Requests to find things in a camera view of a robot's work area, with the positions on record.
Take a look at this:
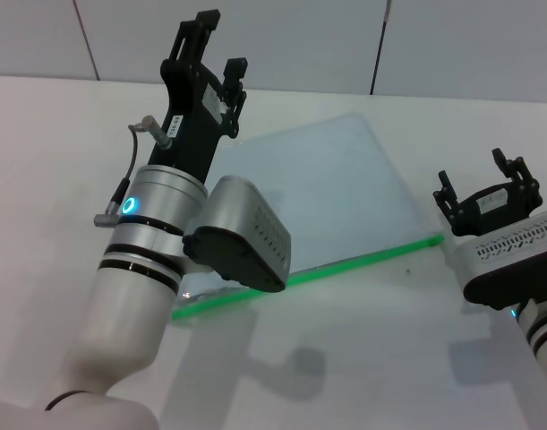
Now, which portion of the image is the translucent green-zip document bag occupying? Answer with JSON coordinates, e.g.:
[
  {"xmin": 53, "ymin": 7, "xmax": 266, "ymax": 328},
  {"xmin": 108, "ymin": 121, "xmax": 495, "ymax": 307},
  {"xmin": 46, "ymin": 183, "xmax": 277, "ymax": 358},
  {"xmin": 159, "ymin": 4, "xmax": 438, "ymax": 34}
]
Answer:
[{"xmin": 171, "ymin": 112, "xmax": 446, "ymax": 322}]

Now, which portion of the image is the grey left wrist cable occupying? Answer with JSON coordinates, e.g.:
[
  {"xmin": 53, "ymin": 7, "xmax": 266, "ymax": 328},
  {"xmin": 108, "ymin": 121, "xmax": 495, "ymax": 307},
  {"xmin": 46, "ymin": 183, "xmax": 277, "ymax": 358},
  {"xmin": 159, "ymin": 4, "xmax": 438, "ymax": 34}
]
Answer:
[{"xmin": 93, "ymin": 115, "xmax": 174, "ymax": 228}]

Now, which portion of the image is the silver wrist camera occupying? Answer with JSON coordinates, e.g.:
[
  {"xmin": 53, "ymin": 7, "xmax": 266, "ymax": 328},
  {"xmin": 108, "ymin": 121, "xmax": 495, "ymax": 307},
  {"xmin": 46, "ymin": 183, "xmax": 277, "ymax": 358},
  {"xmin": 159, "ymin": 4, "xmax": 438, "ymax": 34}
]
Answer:
[
  {"xmin": 449, "ymin": 216, "xmax": 547, "ymax": 311},
  {"xmin": 180, "ymin": 175, "xmax": 293, "ymax": 295}
]

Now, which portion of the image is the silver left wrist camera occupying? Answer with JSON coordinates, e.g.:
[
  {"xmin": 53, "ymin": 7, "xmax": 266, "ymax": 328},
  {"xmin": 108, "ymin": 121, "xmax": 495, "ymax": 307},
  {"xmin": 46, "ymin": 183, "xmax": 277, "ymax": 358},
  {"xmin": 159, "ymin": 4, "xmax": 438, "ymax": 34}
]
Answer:
[{"xmin": 180, "ymin": 175, "xmax": 293, "ymax": 295}]

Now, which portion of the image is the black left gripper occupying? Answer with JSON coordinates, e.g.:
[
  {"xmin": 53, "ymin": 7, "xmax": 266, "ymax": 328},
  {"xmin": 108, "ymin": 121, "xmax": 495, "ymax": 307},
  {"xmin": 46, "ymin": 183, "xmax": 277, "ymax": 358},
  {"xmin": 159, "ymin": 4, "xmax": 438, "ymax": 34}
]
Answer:
[{"xmin": 148, "ymin": 8, "xmax": 249, "ymax": 188}]

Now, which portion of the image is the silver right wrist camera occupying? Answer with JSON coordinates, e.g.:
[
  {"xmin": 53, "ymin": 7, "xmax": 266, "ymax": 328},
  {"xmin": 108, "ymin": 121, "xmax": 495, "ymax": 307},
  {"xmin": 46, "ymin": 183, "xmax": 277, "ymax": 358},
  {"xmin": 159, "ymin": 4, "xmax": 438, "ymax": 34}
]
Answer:
[{"xmin": 449, "ymin": 216, "xmax": 547, "ymax": 311}]

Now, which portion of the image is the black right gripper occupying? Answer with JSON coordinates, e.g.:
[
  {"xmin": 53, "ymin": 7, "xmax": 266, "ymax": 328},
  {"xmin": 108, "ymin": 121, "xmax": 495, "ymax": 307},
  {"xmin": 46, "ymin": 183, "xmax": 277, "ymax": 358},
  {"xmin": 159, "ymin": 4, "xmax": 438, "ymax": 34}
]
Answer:
[{"xmin": 432, "ymin": 148, "xmax": 543, "ymax": 237}]

